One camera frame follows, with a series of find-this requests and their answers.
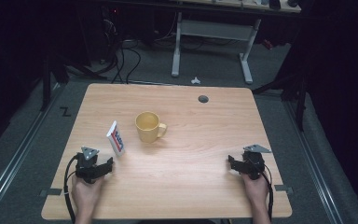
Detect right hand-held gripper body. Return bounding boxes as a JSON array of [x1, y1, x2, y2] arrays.
[[241, 143, 272, 181]]

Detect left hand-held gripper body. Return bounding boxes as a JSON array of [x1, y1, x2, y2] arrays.
[[75, 146, 105, 185]]

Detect white toothpaste tube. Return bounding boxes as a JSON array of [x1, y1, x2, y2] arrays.
[[105, 119, 127, 158]]

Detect yellow mug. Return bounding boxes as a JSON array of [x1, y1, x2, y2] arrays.
[[134, 111, 168, 145]]

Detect person's left hand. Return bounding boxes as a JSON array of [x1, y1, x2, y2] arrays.
[[71, 173, 105, 217]]

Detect person's right hand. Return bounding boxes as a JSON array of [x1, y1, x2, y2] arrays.
[[241, 171, 270, 207]]

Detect grey tape piece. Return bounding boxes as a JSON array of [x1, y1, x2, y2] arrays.
[[38, 188, 63, 198], [273, 184, 295, 195]]

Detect black metal stand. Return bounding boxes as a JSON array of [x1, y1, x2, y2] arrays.
[[39, 54, 71, 113], [251, 59, 310, 133]]

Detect white-framed desk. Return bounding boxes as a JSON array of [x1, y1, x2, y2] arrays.
[[170, 0, 302, 85]]

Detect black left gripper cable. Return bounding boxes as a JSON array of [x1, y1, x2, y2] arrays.
[[62, 155, 79, 224]]

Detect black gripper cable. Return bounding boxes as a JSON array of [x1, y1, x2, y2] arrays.
[[62, 155, 79, 224], [260, 170, 275, 222]]

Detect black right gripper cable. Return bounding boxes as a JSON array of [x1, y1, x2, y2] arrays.
[[260, 170, 275, 222]]

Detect metal floor rail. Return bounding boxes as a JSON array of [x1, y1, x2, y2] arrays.
[[282, 98, 345, 224], [0, 83, 63, 220]]

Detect black floor cables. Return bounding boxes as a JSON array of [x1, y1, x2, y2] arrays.
[[101, 12, 143, 85]]

